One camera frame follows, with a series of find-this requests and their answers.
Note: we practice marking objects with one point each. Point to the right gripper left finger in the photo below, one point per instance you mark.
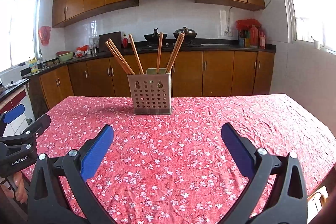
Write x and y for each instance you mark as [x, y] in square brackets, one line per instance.
[47, 200]

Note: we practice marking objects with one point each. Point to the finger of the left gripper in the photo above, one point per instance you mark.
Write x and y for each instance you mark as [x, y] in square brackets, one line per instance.
[30, 134]
[9, 116]

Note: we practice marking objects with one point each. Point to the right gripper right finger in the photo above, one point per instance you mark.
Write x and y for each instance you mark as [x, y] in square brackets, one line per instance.
[287, 202]

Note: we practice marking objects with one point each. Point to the brown lower kitchen cabinets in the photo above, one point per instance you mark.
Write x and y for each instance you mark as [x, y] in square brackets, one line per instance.
[194, 74]

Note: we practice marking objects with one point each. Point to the person's hand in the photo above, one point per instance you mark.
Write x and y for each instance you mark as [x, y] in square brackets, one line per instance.
[20, 194]

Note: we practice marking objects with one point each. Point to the yellow detergent bottle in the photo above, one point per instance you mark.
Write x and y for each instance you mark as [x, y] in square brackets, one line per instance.
[33, 64]

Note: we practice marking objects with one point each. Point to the green basin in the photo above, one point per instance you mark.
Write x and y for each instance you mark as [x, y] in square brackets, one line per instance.
[64, 56]

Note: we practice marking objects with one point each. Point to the red plastic bag hanging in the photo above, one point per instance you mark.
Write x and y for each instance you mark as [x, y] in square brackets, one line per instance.
[44, 35]

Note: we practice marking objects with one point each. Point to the red floral tablecloth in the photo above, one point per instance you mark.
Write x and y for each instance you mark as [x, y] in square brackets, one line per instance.
[175, 168]

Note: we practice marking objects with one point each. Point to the left window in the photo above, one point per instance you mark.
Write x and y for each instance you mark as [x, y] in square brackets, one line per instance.
[19, 31]

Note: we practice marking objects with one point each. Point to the perforated metal utensil holder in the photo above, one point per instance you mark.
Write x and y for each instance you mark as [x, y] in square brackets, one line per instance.
[151, 92]

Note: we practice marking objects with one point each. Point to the red sauce bottle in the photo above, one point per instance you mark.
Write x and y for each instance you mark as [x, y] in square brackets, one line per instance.
[124, 41]

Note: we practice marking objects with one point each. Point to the white cup on sill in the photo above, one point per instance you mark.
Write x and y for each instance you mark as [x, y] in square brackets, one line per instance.
[317, 45]

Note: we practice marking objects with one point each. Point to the black wok left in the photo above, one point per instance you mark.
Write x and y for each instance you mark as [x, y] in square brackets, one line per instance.
[152, 39]

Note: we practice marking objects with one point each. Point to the red oil bottles group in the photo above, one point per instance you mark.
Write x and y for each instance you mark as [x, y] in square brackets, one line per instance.
[250, 34]

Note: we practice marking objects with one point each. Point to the black wok with lid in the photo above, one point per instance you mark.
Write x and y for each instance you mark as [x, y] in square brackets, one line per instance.
[189, 35]

